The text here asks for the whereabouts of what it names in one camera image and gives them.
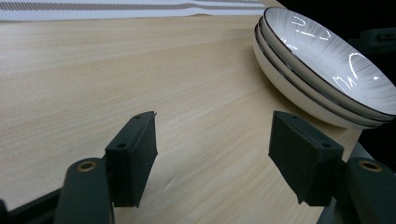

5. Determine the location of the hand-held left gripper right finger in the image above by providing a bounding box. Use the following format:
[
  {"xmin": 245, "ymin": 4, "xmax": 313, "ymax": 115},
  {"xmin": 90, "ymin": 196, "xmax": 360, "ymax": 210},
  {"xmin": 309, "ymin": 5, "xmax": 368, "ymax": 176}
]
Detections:
[{"xmin": 268, "ymin": 110, "xmax": 345, "ymax": 208}]

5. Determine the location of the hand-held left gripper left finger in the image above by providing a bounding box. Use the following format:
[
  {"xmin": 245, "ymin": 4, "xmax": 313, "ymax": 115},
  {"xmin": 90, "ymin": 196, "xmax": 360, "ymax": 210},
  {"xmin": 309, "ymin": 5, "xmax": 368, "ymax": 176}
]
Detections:
[{"xmin": 105, "ymin": 110, "xmax": 159, "ymax": 208}]

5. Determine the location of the white plate with dark rim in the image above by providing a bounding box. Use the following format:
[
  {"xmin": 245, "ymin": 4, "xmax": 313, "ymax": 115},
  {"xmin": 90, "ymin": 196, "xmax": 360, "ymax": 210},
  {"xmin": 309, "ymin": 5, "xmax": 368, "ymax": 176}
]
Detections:
[
  {"xmin": 257, "ymin": 17, "xmax": 396, "ymax": 123},
  {"xmin": 252, "ymin": 26, "xmax": 386, "ymax": 131}
]

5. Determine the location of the small white bowl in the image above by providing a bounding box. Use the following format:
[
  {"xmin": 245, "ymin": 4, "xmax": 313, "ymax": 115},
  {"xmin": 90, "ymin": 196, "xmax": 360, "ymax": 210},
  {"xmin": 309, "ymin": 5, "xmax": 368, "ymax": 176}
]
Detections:
[{"xmin": 261, "ymin": 7, "xmax": 396, "ymax": 118}]

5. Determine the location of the dark equipment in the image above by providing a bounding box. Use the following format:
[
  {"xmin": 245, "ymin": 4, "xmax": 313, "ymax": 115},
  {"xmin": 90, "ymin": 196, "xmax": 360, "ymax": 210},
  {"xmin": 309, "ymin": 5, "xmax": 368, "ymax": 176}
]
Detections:
[{"xmin": 347, "ymin": 27, "xmax": 396, "ymax": 54}]

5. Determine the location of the grey striped placemat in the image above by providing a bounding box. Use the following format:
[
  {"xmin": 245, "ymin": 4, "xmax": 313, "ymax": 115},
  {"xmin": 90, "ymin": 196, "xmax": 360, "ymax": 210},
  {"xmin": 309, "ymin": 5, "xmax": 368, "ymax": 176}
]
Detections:
[{"xmin": 0, "ymin": 0, "xmax": 267, "ymax": 23}]

